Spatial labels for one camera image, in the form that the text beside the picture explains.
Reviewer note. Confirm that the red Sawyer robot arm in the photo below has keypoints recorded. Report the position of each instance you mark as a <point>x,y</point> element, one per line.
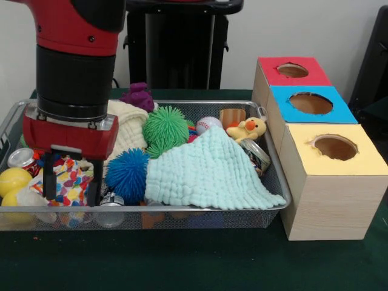
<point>75,75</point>

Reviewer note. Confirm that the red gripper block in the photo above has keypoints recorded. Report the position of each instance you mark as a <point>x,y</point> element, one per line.
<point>69,136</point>

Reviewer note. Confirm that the blue spiky rubber ball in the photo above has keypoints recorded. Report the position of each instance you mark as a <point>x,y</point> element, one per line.
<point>127,175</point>

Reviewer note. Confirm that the white toy baseball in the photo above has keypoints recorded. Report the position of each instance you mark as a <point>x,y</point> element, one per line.
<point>207,124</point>

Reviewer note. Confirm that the wooden box three holes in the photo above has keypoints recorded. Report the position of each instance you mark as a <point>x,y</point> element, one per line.
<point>330,197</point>

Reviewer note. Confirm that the black stand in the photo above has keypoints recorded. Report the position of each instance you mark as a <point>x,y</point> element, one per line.
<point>373,60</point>

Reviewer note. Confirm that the mint waffle cloth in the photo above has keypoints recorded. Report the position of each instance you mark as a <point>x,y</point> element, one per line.
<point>206,172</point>

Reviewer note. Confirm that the dark green table cloth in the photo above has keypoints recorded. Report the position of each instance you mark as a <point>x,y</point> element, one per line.
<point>182,266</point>
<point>376,107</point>

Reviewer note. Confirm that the purple rubber toy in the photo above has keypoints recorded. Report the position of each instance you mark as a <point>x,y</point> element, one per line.
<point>139,97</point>

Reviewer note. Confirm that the white cloth colourful patches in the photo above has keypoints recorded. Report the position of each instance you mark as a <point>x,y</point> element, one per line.
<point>71,182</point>

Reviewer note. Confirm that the smooth yellow ball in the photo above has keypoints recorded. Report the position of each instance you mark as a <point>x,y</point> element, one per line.
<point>10,200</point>

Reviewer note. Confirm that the yellow plush duck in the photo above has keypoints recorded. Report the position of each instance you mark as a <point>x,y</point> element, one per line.
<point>247,128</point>

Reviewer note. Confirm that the small red soda can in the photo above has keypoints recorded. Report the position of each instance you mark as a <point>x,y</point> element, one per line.
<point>19,160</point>

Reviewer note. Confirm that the shallow clear mesh bin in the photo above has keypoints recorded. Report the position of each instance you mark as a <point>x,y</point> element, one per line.
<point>266,218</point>

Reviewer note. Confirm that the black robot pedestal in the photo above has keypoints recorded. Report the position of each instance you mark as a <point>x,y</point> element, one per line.
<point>182,45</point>

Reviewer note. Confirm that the cream waffle cloth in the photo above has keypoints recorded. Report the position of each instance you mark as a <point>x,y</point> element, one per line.
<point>130,130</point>

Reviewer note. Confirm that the yellow tennis ball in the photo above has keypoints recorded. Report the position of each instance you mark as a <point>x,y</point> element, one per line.
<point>13,182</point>

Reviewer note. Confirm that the green spiky rubber ball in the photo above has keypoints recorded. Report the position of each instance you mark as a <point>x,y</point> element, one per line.
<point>165,127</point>

